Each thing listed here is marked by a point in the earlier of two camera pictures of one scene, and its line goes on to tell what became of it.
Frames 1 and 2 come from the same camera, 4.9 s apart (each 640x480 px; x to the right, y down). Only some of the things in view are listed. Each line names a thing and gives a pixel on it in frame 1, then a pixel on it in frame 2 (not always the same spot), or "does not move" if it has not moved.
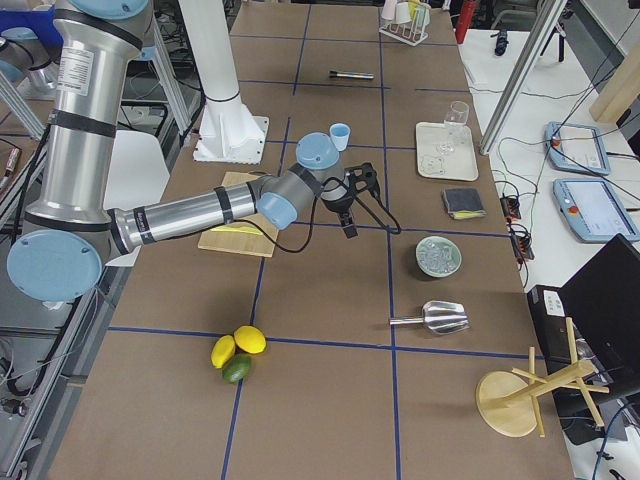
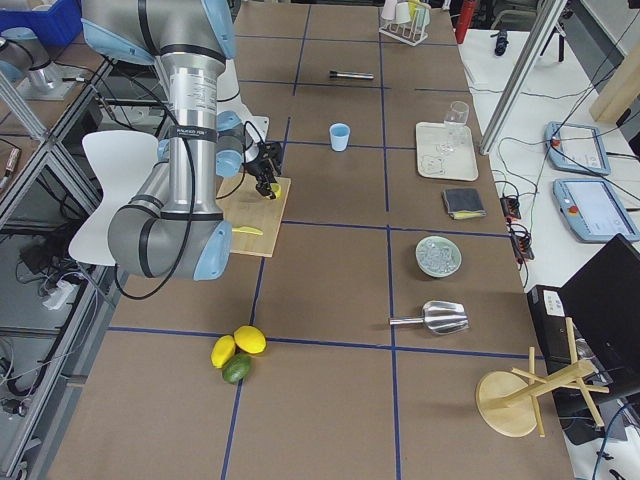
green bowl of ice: x=437 y=256 does not move
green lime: x=236 y=367 does not move
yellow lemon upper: x=250 y=339 does not move
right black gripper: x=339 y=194 → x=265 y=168
